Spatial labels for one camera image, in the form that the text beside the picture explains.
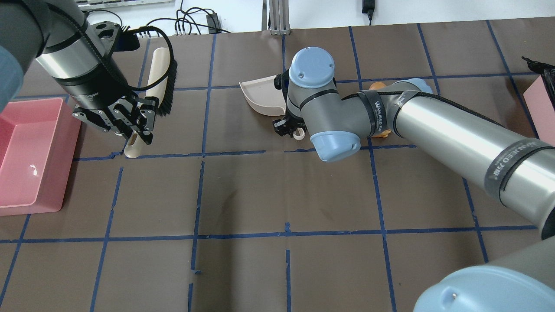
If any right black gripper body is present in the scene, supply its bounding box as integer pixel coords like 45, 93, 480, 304
272, 71, 307, 138

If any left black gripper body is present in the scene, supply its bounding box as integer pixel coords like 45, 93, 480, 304
72, 96, 147, 133

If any white hand brush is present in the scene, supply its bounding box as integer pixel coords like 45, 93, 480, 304
124, 47, 178, 159

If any white plastic dustpan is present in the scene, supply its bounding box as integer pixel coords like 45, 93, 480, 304
239, 75, 303, 140

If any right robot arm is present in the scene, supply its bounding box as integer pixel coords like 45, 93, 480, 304
273, 47, 555, 312

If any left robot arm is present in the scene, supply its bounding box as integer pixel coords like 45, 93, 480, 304
1, 0, 165, 145

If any pink plastic bin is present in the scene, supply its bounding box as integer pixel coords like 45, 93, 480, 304
0, 97, 81, 217

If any pink bin with black bag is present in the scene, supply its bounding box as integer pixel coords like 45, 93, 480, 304
521, 56, 555, 145

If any brown potato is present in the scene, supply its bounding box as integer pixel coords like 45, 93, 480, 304
369, 81, 387, 90

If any pale food chunk upper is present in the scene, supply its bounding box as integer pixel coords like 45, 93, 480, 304
373, 130, 391, 138

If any black power adapter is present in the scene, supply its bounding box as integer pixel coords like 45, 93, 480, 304
206, 13, 223, 34

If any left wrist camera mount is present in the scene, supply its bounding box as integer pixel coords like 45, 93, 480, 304
92, 20, 140, 56

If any aluminium frame post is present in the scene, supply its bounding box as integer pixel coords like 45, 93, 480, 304
266, 0, 291, 36

